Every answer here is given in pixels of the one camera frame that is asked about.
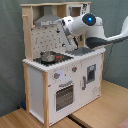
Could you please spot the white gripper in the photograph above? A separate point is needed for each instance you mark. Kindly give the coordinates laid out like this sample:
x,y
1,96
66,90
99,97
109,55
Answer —
x,y
64,25

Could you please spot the small metal pot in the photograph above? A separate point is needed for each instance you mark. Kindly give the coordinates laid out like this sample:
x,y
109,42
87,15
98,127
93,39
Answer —
x,y
48,56

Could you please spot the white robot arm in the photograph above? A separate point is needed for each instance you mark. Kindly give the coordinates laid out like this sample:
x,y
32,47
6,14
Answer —
x,y
92,27

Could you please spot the wooden toy kitchen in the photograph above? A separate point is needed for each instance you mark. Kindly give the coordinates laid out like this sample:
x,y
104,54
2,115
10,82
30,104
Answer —
x,y
40,85

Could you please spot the grey range hood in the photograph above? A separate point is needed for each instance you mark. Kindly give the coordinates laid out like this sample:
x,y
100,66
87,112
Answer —
x,y
48,18

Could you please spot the grey toy sink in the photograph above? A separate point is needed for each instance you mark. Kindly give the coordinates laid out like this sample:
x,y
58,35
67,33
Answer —
x,y
80,51

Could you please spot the black toy stovetop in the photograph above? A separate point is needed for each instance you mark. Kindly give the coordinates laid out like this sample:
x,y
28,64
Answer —
x,y
58,58

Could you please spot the right red stove knob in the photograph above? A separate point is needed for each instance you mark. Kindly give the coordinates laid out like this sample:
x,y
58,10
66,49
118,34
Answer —
x,y
74,69

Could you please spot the grey ice dispenser panel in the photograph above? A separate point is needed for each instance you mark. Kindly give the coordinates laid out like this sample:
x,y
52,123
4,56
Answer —
x,y
91,73

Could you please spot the toy oven door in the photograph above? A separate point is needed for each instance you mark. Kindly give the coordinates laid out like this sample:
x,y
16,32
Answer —
x,y
64,96

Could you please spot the grey cabinet door handle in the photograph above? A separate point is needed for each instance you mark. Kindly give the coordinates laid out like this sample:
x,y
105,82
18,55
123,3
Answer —
x,y
84,83

